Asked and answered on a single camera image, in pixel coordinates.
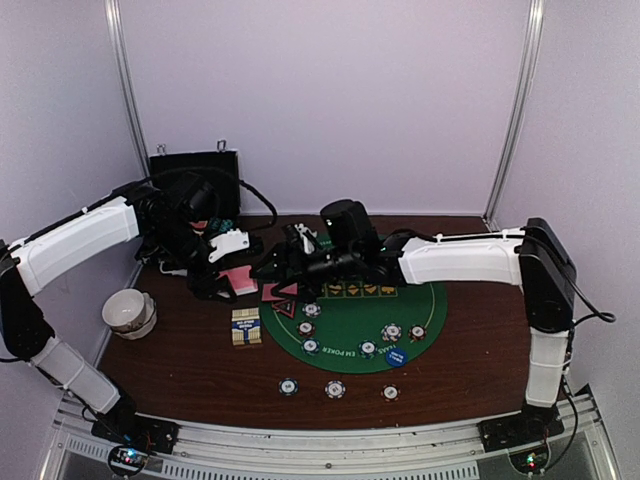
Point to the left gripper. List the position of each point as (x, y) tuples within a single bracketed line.
[(198, 284)]

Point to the triangular all-in marker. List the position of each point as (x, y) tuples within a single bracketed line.
[(285, 307)]

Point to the aluminium front rail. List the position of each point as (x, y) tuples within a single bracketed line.
[(452, 450)]

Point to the green chip stack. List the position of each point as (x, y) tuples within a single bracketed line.
[(288, 387)]

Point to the teal chips in case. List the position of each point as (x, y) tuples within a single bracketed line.
[(221, 225)]

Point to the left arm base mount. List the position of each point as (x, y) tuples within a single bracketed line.
[(148, 434)]

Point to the blue white chip stack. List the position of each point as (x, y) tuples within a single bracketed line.
[(335, 389)]

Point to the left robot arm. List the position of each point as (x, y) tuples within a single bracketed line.
[(163, 217)]

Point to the red black chip stack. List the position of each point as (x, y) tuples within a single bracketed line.
[(390, 392)]

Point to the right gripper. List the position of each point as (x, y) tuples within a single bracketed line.
[(285, 253)]

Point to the gold card box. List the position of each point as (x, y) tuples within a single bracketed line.
[(246, 328)]

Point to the black poker case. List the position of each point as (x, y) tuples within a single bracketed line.
[(197, 167)]

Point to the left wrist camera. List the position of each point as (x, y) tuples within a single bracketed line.
[(227, 243)]

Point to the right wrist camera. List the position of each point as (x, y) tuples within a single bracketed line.
[(348, 225)]

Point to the blue small blind button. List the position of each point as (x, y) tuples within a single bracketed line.
[(396, 357)]

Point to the green chip mat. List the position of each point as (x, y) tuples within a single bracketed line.
[(367, 349), (311, 346)]

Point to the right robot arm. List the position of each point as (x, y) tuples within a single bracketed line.
[(530, 257)]

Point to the round green poker mat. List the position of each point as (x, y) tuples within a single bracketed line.
[(353, 312)]

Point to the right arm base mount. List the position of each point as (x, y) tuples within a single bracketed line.
[(514, 431)]

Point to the red-backed card deck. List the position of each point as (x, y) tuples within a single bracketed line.
[(241, 280)]

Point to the scalloped white bowl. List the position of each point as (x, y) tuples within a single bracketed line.
[(140, 328)]

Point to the white ceramic bowl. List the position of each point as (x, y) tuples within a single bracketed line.
[(123, 307)]

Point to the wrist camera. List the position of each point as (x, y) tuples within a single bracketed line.
[(227, 243), (348, 225)]

